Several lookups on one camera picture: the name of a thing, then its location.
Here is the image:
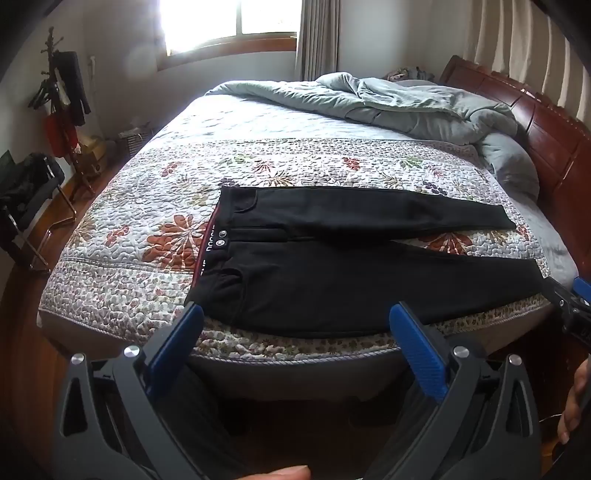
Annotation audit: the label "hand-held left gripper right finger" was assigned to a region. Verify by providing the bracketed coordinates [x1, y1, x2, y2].
[365, 301, 542, 480]

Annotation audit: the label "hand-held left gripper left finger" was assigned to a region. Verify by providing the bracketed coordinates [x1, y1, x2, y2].
[52, 302, 205, 480]

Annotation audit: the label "black pants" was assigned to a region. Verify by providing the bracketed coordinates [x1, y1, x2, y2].
[184, 185, 546, 340]

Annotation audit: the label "person's right hand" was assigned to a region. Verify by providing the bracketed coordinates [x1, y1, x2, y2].
[556, 353, 591, 446]

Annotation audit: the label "person's left hand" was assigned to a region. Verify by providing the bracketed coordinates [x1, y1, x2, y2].
[238, 465, 311, 480]

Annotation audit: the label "floral quilted bedspread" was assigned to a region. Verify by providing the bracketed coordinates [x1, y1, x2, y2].
[37, 134, 551, 366]

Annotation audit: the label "wooden headboard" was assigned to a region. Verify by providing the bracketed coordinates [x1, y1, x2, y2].
[436, 55, 591, 287]

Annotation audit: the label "woven storage basket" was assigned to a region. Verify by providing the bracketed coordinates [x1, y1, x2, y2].
[115, 124, 154, 158]

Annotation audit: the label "black folding chair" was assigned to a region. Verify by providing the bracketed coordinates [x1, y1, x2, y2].
[0, 150, 78, 274]

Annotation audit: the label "pale patterned bed sheet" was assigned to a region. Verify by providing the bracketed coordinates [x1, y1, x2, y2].
[157, 92, 579, 283]

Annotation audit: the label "grey duvet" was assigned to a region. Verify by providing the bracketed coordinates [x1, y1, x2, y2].
[205, 71, 541, 201]

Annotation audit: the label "red hanging garment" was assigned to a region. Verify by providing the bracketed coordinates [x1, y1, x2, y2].
[45, 113, 78, 158]

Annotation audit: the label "cream curtain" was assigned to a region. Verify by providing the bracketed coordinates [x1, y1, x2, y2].
[462, 0, 591, 123]

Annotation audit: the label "pile of clothes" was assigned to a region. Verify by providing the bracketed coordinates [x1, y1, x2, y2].
[383, 66, 438, 85]

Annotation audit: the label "black hanging garment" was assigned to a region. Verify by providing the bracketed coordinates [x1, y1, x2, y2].
[54, 51, 92, 127]

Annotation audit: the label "wooden coat rack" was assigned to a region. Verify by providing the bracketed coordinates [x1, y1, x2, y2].
[28, 27, 95, 195]

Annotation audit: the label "grey curtain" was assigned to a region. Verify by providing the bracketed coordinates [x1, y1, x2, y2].
[295, 0, 343, 83]

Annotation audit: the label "wooden framed window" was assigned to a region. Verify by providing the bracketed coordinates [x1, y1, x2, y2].
[154, 0, 298, 70]

